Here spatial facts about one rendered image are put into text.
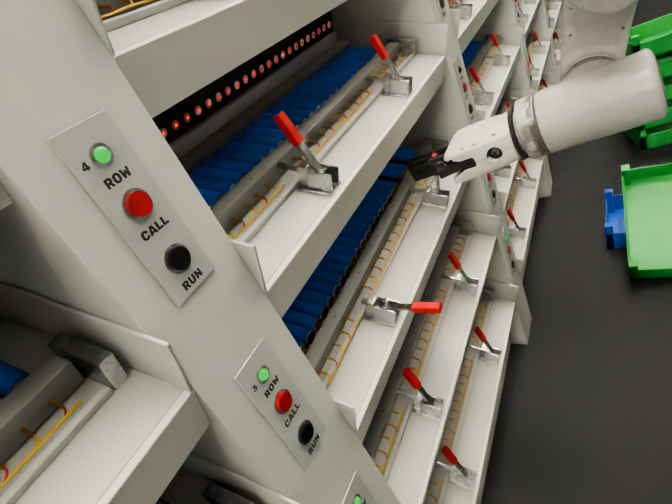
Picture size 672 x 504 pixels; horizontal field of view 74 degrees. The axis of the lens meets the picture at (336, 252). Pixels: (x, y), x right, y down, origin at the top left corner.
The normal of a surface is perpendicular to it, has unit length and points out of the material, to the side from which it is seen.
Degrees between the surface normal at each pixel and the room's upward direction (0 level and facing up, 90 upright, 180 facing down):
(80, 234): 90
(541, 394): 0
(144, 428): 21
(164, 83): 111
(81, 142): 90
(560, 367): 0
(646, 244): 28
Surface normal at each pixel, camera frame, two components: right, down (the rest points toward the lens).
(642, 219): -0.55, -0.40
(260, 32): 0.91, 0.21
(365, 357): -0.07, -0.76
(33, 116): 0.82, -0.07
